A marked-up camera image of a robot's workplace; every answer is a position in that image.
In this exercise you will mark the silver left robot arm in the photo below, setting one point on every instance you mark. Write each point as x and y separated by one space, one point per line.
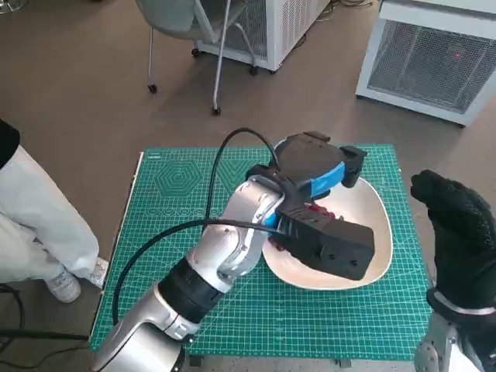
232 240

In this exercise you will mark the person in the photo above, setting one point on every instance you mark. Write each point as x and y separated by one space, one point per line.
35 217

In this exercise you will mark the white square plate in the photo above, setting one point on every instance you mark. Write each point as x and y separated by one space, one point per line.
381 221

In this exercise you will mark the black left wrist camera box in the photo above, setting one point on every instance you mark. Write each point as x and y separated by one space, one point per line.
333 244

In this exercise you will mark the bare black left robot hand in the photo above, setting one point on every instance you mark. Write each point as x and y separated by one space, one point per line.
310 159

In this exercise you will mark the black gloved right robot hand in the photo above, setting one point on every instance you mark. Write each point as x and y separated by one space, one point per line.
461 228

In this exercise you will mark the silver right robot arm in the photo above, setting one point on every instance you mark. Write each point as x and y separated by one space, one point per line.
453 341

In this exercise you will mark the grey office chair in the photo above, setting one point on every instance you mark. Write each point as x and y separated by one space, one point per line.
182 19

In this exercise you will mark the green cutting mat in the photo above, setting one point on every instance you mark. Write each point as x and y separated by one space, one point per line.
310 317

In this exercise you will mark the white mesh-front cabinet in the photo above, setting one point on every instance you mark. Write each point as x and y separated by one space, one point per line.
275 27
422 66

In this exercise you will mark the red toy grapes bunch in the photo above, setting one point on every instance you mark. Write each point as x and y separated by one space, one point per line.
319 211

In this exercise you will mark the black table bracket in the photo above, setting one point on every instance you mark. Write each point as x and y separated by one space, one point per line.
195 360

